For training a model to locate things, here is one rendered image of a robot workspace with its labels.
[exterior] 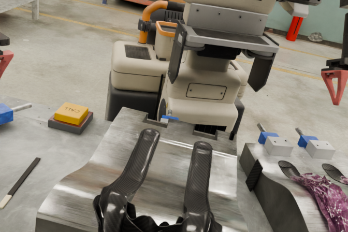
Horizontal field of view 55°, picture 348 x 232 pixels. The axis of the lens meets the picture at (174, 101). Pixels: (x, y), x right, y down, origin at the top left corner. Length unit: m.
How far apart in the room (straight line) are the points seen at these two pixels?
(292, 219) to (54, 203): 0.39
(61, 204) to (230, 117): 0.70
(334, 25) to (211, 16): 5.40
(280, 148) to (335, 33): 5.57
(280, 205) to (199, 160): 0.17
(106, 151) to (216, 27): 0.48
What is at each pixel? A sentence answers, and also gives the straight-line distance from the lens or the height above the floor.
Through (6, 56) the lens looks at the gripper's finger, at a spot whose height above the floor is 0.99.
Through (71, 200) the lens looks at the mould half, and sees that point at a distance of 0.46.
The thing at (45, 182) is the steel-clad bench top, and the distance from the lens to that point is 0.69.
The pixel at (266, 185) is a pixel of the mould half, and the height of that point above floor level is 0.85.
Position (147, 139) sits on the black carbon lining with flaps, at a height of 0.88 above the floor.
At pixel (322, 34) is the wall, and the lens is 6.27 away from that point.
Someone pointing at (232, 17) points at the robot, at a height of 1.08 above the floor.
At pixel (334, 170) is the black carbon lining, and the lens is 0.85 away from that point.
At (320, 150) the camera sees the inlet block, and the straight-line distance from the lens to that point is 0.85.
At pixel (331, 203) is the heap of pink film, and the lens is 0.63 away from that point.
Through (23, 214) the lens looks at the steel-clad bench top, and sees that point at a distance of 0.64.
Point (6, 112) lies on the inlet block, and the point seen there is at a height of 0.84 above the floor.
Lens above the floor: 1.26
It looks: 27 degrees down
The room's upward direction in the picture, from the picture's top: 12 degrees clockwise
